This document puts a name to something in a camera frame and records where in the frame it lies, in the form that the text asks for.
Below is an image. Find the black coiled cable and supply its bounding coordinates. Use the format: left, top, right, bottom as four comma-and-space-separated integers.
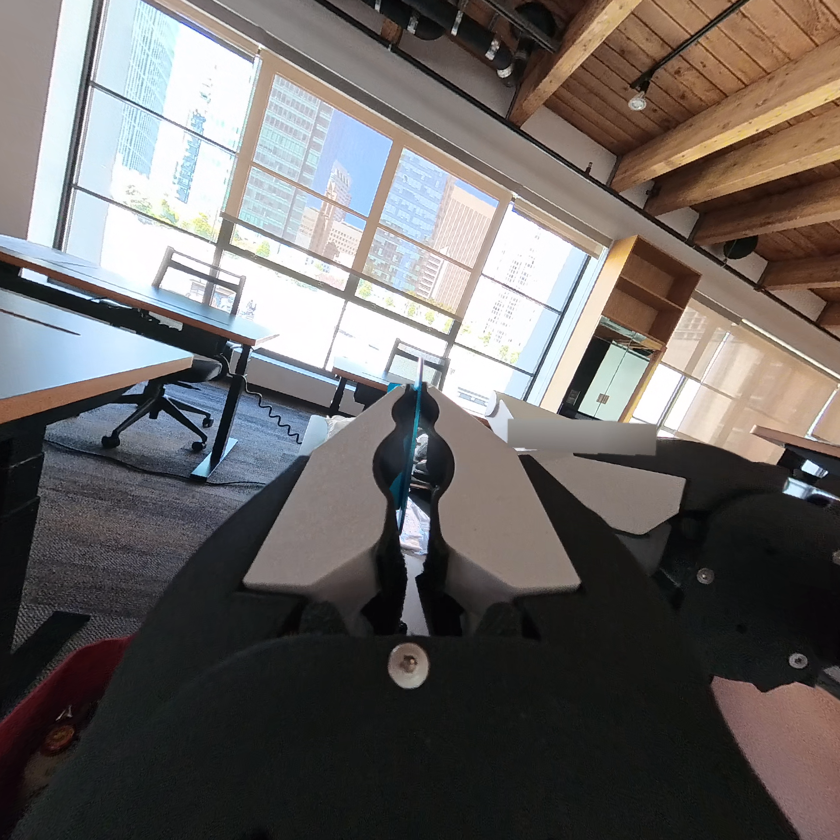
246, 387, 304, 444

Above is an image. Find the blue round metal plate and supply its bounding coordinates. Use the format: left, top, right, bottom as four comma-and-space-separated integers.
388, 353, 426, 529

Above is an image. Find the black ceiling pipe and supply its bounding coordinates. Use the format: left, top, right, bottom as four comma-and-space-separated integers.
367, 0, 560, 86

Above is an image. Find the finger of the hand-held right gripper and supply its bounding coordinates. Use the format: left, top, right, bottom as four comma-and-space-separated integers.
486, 391, 573, 444
524, 454, 688, 573

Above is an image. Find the window with roller blind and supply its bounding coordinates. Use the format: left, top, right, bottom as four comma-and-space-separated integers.
633, 295, 840, 463

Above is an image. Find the wooden shelf unit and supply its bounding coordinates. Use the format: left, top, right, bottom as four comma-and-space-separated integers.
604, 235, 702, 349

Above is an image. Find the ceiling track light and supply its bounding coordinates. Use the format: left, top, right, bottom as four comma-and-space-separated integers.
627, 0, 752, 112

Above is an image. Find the red plastic bin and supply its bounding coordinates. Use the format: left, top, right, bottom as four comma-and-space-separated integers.
0, 635, 135, 828

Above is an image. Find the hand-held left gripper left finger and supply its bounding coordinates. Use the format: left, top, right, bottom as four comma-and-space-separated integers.
241, 386, 409, 636

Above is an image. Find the frosted glass door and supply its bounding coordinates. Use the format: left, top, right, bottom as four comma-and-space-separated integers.
564, 315, 660, 421

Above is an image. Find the dark slat-back chair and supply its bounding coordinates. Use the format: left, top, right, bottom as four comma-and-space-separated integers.
152, 246, 247, 316
387, 339, 450, 389

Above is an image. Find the tall city-view window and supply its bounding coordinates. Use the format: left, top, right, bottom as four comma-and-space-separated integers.
56, 0, 608, 408

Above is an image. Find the black office chair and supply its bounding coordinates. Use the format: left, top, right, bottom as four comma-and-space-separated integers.
101, 357, 227, 454

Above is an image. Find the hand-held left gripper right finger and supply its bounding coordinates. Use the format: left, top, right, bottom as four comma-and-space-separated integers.
425, 385, 584, 636

